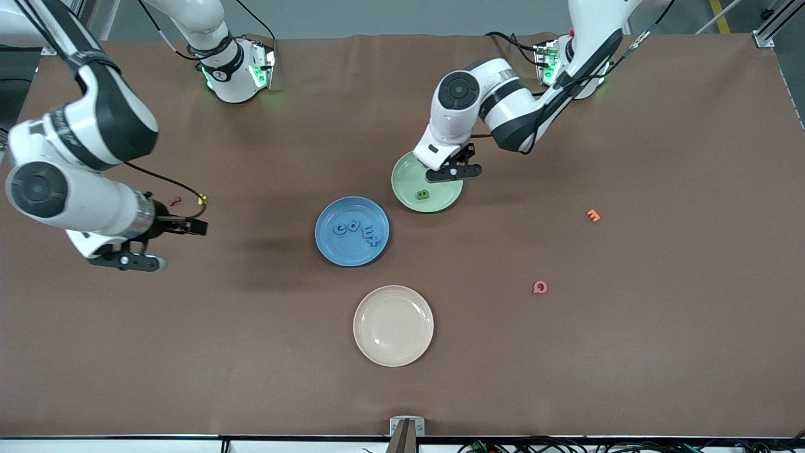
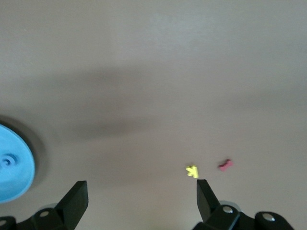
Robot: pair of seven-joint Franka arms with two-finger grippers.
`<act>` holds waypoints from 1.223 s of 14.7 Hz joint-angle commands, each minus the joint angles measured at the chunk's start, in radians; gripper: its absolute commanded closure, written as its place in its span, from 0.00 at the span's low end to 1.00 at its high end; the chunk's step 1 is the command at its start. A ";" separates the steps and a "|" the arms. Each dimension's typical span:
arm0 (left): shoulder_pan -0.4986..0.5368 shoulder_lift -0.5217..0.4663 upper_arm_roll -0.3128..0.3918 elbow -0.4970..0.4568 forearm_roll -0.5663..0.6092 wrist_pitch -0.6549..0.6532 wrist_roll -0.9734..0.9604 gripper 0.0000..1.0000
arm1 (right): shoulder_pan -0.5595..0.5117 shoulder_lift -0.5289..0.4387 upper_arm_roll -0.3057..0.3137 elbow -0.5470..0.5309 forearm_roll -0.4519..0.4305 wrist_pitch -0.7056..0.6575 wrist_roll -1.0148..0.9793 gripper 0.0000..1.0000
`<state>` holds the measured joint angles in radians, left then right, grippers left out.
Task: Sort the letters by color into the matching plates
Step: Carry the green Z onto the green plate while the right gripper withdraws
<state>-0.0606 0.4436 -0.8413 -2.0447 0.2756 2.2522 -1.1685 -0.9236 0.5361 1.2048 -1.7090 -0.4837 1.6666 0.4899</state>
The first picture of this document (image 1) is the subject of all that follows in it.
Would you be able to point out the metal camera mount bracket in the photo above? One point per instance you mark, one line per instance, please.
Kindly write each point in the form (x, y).
(407, 434)

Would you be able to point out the green plate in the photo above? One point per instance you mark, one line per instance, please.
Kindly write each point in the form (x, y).
(446, 198)

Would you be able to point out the beige plate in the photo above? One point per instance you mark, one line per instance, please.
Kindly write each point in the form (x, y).
(393, 327)

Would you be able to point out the white table frame edge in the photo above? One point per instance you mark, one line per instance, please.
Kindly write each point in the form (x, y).
(94, 445)

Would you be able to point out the blue letter a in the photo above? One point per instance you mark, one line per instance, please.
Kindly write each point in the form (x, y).
(354, 224)

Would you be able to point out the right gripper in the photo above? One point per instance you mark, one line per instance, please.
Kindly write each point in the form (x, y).
(162, 223)

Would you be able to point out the brown table mat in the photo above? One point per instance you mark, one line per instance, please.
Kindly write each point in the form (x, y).
(251, 377)

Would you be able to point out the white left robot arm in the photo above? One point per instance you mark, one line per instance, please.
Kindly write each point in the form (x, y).
(591, 25)

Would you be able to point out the blue plate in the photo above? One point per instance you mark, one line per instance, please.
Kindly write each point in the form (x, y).
(339, 251)

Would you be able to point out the aluminium frame profile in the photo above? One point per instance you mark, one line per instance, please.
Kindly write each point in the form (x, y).
(770, 31)

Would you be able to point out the blue letter E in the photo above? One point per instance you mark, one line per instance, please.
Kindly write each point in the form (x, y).
(366, 231)

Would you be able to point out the pink letter Q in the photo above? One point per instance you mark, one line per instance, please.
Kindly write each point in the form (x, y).
(539, 287)

